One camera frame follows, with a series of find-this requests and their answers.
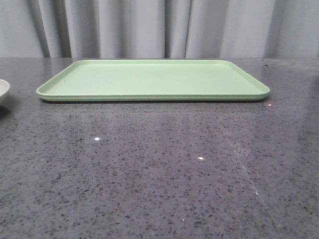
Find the grey pleated curtain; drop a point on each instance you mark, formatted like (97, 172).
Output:
(159, 28)

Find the white round plate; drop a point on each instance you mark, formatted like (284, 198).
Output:
(4, 90)

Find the light green plastic tray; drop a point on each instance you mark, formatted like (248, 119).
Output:
(152, 80)

